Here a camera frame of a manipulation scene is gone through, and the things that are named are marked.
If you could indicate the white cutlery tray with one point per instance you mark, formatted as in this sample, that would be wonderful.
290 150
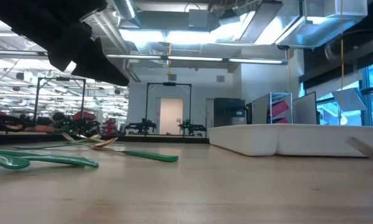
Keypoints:
298 140

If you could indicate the background black robot arm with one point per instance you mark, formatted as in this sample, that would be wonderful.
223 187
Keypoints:
143 127
192 127

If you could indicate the metal shelf rack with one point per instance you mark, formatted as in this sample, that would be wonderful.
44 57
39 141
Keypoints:
270 109

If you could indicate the white sheet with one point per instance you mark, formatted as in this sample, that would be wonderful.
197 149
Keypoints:
349 99

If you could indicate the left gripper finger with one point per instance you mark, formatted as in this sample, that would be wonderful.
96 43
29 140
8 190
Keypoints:
93 62

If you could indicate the grey monitor panel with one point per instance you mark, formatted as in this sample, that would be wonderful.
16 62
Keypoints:
304 109

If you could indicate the red equipment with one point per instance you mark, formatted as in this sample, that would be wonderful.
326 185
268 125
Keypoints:
85 116
111 124

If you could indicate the round silver air duct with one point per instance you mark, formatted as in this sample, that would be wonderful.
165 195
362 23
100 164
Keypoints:
127 11

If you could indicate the cream door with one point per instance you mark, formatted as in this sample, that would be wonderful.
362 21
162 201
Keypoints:
171 116

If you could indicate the grey wall vent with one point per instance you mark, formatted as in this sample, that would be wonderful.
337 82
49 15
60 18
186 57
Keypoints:
172 77
220 78

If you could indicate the black gantry frame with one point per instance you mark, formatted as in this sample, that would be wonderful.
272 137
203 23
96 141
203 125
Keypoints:
171 84
83 93

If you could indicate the large rectangular silver duct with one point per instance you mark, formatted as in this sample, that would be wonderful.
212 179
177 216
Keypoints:
314 34

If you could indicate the black cabinet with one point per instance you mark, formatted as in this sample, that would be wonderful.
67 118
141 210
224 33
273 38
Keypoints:
228 109

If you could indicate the grey ceiling box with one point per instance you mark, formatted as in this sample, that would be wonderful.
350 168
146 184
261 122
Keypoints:
199 18

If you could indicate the small pink bin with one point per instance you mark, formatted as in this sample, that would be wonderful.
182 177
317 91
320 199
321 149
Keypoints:
281 121

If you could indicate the large pink bin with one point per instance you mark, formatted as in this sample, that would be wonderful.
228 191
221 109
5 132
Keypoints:
279 108

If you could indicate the ceiling light tube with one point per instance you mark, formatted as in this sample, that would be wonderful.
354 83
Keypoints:
133 57
196 58
255 61

